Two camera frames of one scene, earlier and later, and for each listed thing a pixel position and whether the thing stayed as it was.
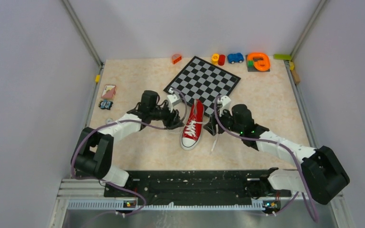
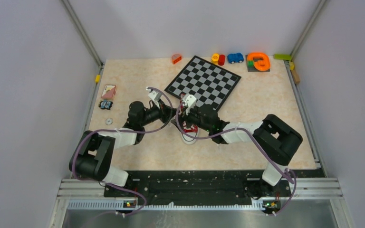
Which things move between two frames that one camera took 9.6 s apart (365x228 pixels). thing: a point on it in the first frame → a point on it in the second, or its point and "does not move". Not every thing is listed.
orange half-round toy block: [176, 58] does not move
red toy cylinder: [221, 60] does not move
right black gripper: [211, 126] → [186, 118]
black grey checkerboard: [201, 80] does not move
